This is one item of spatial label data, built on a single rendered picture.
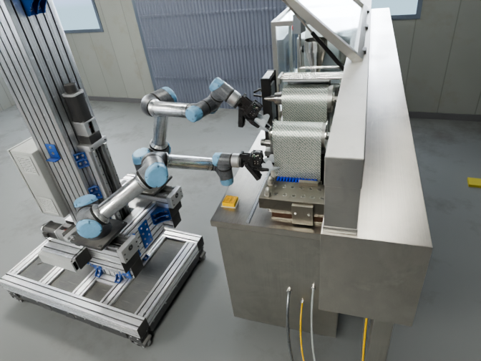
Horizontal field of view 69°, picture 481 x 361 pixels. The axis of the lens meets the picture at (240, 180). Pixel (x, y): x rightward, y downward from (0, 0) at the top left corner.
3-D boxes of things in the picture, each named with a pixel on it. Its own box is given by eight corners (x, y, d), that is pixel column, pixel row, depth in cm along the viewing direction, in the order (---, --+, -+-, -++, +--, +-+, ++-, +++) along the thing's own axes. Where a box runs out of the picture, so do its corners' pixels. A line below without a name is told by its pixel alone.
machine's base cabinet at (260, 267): (298, 142, 425) (297, 72, 377) (354, 145, 405) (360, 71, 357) (235, 326, 229) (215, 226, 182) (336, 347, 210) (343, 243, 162)
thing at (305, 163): (275, 177, 185) (273, 146, 175) (320, 180, 178) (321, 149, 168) (275, 177, 185) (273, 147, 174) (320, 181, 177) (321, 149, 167)
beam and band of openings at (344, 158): (360, 9, 326) (362, -19, 313) (370, 8, 323) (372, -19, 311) (322, 231, 87) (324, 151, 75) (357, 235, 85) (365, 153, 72)
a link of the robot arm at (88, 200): (103, 208, 197) (94, 188, 190) (104, 221, 187) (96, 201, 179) (81, 214, 194) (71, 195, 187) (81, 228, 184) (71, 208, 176)
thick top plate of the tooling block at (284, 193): (267, 189, 186) (266, 179, 182) (345, 195, 173) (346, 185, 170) (259, 208, 173) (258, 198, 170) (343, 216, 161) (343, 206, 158)
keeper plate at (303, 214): (293, 220, 172) (292, 203, 166) (313, 223, 169) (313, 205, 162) (291, 224, 170) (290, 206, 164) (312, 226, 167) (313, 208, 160)
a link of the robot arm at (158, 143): (142, 158, 234) (145, 89, 195) (159, 148, 244) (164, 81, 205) (155, 168, 231) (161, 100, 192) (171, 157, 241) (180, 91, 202)
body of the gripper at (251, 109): (260, 112, 169) (240, 97, 168) (250, 124, 174) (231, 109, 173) (264, 106, 175) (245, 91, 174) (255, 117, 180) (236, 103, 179)
